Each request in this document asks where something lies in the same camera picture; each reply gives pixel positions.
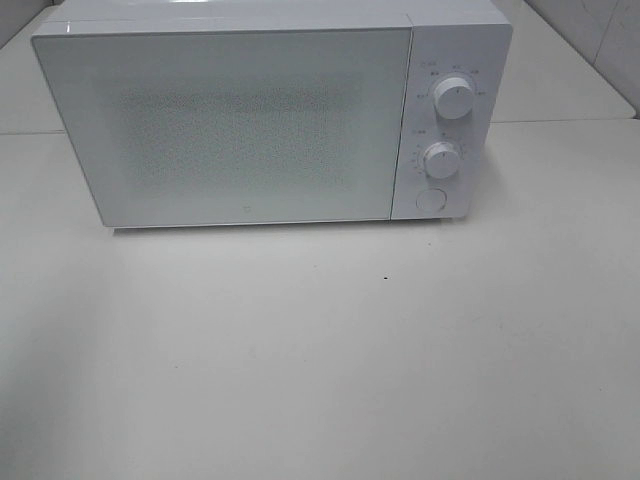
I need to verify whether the white microwave door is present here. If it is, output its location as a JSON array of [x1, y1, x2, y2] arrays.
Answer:
[[32, 29, 411, 228]]

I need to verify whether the white microwave oven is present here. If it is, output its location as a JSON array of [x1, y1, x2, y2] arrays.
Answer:
[[31, 1, 513, 221]]

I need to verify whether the upper white power knob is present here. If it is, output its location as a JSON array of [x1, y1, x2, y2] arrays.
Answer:
[[433, 75, 475, 120]]

